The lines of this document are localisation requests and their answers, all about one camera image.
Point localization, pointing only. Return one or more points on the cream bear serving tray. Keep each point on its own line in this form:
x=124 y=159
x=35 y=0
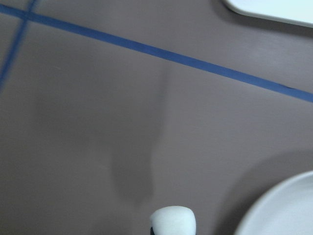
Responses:
x=296 y=12

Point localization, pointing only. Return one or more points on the cream round plate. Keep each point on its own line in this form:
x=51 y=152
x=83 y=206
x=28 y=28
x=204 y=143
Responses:
x=285 y=209

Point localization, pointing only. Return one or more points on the white bun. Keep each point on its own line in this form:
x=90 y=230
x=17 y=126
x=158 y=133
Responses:
x=173 y=220

